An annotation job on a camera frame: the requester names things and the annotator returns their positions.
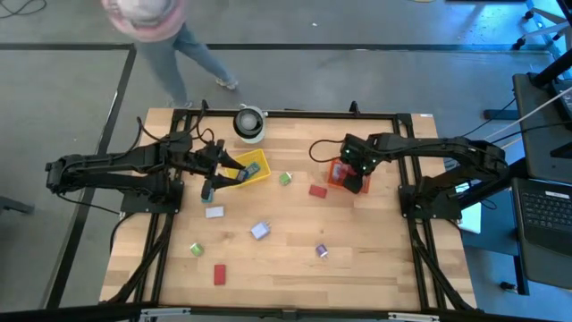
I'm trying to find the black table frame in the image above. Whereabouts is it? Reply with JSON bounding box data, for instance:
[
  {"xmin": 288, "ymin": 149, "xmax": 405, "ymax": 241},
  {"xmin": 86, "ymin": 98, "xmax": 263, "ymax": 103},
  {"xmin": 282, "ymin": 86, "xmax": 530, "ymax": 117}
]
[{"xmin": 103, "ymin": 98, "xmax": 478, "ymax": 313}]

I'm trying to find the white cable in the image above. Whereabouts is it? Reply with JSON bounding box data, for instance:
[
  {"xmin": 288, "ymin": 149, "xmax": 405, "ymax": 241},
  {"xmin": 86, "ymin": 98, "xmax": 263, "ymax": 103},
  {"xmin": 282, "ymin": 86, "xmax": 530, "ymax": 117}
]
[{"xmin": 467, "ymin": 86, "xmax": 572, "ymax": 153}]

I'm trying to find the black laptop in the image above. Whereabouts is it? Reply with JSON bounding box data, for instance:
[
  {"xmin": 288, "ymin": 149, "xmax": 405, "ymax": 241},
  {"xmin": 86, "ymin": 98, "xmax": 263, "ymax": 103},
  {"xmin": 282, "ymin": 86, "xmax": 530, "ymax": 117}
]
[{"xmin": 511, "ymin": 177, "xmax": 572, "ymax": 257}]

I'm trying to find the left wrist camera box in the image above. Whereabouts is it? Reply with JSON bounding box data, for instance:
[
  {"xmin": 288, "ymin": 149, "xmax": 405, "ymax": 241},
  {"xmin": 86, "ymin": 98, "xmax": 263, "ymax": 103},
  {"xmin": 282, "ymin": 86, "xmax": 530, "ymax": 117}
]
[{"xmin": 192, "ymin": 143, "xmax": 216, "ymax": 167}]

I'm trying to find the black diagonal pole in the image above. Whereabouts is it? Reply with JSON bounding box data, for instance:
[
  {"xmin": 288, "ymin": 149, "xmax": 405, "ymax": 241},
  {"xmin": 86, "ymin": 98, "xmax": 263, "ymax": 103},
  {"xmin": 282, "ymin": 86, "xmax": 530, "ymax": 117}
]
[{"xmin": 529, "ymin": 57, "xmax": 572, "ymax": 89}]

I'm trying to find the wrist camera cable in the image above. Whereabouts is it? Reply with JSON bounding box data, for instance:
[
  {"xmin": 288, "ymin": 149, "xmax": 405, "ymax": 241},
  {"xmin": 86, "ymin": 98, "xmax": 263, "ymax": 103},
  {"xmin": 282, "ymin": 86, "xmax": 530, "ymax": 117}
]
[
  {"xmin": 136, "ymin": 114, "xmax": 215, "ymax": 145},
  {"xmin": 308, "ymin": 139, "xmax": 348, "ymax": 164}
]

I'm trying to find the grey chair leg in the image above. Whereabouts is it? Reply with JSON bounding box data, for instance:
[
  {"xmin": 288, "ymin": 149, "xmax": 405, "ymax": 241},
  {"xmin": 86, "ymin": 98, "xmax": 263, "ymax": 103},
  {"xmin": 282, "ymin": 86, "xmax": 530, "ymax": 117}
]
[{"xmin": 0, "ymin": 194, "xmax": 36, "ymax": 216}]

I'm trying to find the orange plastic basket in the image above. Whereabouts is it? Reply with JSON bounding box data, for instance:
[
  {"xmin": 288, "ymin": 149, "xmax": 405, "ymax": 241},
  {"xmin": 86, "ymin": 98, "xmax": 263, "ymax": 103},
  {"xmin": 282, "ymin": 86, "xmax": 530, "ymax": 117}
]
[{"xmin": 327, "ymin": 157, "xmax": 372, "ymax": 194}]

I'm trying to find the person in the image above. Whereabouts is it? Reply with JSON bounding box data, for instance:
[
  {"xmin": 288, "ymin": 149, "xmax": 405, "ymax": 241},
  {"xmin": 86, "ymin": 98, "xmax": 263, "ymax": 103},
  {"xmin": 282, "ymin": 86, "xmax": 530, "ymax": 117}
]
[{"xmin": 100, "ymin": 0, "xmax": 240, "ymax": 108}]

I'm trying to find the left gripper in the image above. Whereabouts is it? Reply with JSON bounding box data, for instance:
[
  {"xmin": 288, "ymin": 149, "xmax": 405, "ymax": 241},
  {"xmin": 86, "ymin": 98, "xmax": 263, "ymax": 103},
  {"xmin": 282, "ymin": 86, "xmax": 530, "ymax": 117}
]
[{"xmin": 181, "ymin": 139, "xmax": 247, "ymax": 201}]

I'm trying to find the dark grey side desk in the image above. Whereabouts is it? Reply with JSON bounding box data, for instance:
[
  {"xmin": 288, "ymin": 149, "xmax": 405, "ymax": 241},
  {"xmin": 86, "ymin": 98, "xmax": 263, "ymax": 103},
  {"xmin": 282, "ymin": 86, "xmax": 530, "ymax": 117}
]
[{"xmin": 511, "ymin": 71, "xmax": 572, "ymax": 291}]

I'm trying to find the dark blue desk base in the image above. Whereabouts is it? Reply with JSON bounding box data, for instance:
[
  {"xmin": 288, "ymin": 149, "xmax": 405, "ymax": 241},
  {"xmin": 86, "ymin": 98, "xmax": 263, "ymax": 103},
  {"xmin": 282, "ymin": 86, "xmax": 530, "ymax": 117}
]
[{"xmin": 462, "ymin": 223, "xmax": 531, "ymax": 296}]

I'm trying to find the black crossbar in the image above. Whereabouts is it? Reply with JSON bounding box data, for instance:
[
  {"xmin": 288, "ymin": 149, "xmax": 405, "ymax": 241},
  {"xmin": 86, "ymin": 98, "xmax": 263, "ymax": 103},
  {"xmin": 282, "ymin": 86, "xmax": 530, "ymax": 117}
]
[{"xmin": 0, "ymin": 300, "xmax": 572, "ymax": 322}]

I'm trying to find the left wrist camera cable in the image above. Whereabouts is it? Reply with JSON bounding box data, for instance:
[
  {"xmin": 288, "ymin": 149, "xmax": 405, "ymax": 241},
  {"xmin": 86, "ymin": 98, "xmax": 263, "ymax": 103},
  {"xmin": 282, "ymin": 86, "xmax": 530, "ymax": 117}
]
[{"xmin": 136, "ymin": 114, "xmax": 215, "ymax": 145}]

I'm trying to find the white chair base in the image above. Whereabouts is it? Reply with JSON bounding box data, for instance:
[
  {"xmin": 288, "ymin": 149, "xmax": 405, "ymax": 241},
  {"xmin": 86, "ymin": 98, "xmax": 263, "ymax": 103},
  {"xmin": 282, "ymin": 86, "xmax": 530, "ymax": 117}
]
[{"xmin": 512, "ymin": 0, "xmax": 572, "ymax": 51}]

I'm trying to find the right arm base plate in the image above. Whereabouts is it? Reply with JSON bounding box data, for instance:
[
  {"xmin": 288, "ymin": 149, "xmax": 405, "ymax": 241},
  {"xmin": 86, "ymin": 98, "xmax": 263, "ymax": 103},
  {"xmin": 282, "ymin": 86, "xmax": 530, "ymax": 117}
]
[{"xmin": 398, "ymin": 182, "xmax": 462, "ymax": 221}]

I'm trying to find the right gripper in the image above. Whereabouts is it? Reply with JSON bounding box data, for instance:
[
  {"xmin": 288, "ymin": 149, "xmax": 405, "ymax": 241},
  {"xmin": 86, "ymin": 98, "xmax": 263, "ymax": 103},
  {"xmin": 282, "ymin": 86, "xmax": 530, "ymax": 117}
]
[{"xmin": 340, "ymin": 132, "xmax": 383, "ymax": 195}]

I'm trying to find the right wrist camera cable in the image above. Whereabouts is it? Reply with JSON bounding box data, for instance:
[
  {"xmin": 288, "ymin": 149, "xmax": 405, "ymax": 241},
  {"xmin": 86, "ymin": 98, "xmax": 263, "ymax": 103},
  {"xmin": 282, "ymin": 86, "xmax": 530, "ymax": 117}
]
[{"xmin": 308, "ymin": 139, "xmax": 348, "ymax": 164}]

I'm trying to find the silver metal bracket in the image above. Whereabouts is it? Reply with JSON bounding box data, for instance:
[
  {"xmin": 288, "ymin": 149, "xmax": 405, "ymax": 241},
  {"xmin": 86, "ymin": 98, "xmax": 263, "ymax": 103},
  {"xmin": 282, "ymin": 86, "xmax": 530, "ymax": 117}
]
[
  {"xmin": 387, "ymin": 311, "xmax": 440, "ymax": 322},
  {"xmin": 139, "ymin": 306, "xmax": 192, "ymax": 322}
]

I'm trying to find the yellow plastic basket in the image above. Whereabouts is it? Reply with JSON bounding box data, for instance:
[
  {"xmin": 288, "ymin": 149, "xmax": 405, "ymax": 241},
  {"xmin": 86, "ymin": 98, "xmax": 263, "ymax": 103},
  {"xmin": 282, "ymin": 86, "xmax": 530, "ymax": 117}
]
[{"xmin": 223, "ymin": 148, "xmax": 273, "ymax": 189}]

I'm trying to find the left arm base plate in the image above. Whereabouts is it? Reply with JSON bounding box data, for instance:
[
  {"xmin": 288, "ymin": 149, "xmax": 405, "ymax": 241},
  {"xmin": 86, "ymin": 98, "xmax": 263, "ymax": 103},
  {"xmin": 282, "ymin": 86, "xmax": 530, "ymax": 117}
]
[{"xmin": 120, "ymin": 178, "xmax": 185, "ymax": 215}]

